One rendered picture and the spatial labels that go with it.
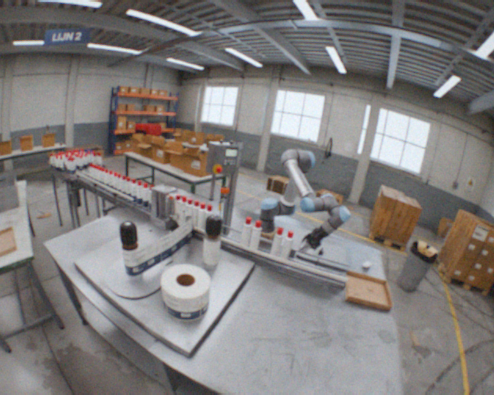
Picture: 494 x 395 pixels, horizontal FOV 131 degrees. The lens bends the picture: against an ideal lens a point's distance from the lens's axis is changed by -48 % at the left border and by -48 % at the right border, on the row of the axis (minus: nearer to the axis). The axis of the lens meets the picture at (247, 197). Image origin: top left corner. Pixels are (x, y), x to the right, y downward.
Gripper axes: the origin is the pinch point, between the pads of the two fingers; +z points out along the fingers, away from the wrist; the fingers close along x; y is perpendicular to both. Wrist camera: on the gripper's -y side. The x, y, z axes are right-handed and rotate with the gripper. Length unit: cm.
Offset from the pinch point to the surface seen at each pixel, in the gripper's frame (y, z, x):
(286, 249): 2.6, 5.3, -5.9
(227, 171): -7, 0, -64
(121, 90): -348, 222, -652
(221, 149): -2, -10, -74
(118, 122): -351, 321, -594
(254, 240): 2.8, 15.8, -22.8
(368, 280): -12, -12, 53
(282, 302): 29.6, 13.8, 8.7
